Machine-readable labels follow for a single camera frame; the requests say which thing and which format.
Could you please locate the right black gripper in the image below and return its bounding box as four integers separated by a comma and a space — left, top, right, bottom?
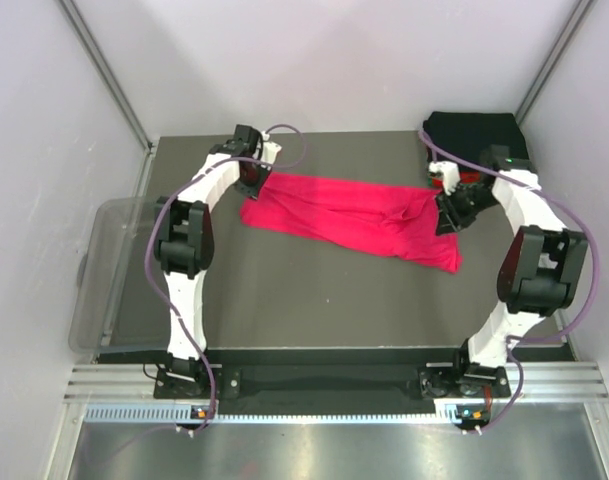
433, 183, 500, 237

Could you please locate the pink t shirt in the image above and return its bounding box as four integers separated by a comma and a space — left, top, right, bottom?
239, 173, 462, 274

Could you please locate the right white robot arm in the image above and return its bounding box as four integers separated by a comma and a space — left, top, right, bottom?
423, 145, 588, 397

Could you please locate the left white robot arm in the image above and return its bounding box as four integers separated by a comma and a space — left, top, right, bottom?
145, 125, 281, 397

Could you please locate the red folded t shirt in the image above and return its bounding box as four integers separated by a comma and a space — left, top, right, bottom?
422, 130, 485, 189

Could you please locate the black folded t shirt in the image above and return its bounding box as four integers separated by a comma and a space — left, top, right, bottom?
422, 111, 529, 163

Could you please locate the clear plastic bin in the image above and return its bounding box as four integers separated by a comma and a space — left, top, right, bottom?
68, 197, 170, 355

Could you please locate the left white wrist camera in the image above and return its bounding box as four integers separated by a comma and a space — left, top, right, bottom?
259, 131, 282, 165

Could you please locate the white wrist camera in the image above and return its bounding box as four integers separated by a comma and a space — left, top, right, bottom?
428, 161, 460, 196
259, 131, 282, 165

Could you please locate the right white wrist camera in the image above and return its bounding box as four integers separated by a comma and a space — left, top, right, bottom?
428, 161, 460, 196

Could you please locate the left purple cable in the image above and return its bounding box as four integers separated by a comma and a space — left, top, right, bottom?
143, 123, 309, 435

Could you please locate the purple cable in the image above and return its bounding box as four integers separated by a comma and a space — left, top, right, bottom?
143, 123, 309, 435
417, 127, 600, 434

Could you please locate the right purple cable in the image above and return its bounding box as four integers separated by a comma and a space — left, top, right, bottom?
417, 127, 600, 434

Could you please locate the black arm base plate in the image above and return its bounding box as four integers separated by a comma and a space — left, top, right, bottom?
148, 347, 510, 402

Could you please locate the aluminium frame rail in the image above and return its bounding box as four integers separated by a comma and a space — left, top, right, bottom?
64, 362, 609, 403

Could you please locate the grey slotted cable duct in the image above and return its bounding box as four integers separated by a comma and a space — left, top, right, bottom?
83, 403, 490, 426

